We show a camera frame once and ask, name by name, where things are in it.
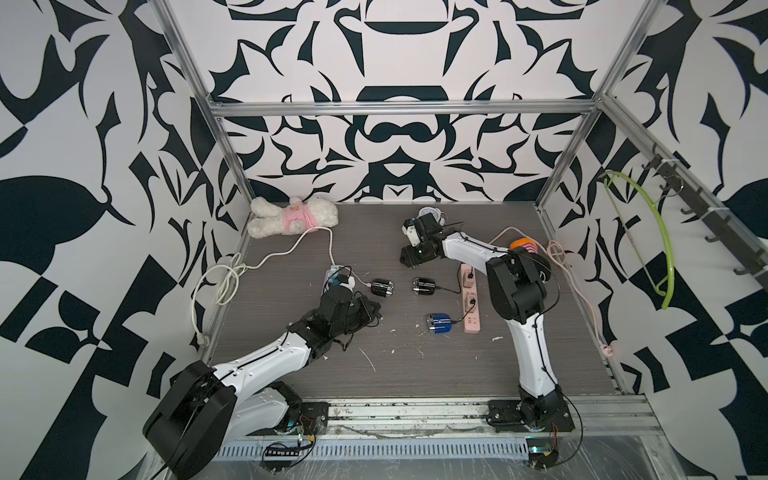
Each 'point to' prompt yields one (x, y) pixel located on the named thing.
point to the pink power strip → (471, 314)
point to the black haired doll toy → (530, 247)
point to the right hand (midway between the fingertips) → (409, 250)
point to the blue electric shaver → (439, 323)
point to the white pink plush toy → (267, 220)
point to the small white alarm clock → (430, 210)
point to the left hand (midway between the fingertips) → (381, 299)
